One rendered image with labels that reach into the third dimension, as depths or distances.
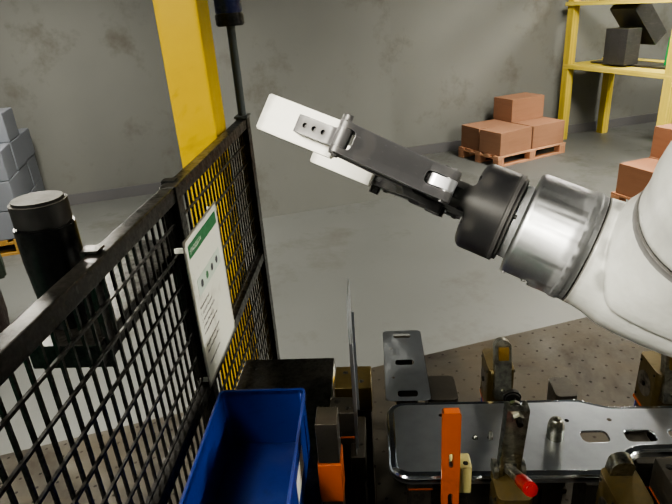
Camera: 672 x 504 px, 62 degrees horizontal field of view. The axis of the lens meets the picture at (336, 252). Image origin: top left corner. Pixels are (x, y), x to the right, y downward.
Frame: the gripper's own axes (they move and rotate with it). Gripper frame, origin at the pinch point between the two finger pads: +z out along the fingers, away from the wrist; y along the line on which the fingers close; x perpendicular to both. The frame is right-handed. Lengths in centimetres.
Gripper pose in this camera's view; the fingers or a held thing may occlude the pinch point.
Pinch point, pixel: (303, 136)
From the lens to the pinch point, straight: 52.9
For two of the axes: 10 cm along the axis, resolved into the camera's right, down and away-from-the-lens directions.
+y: 2.8, 0.4, 9.6
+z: -8.8, -4.0, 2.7
